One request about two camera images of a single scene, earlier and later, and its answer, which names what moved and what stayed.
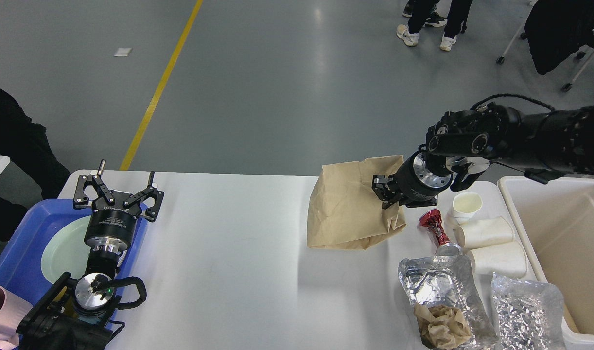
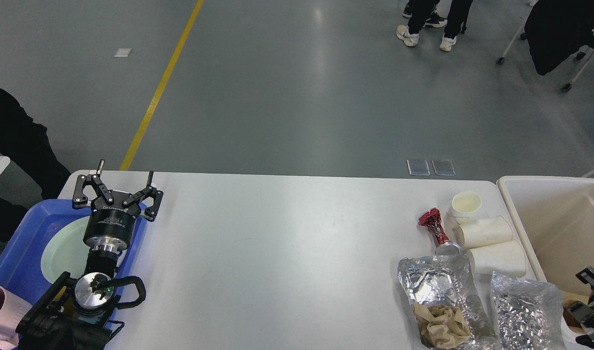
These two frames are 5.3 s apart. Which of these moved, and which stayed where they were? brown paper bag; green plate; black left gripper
Moved: brown paper bag
Stayed: green plate; black left gripper
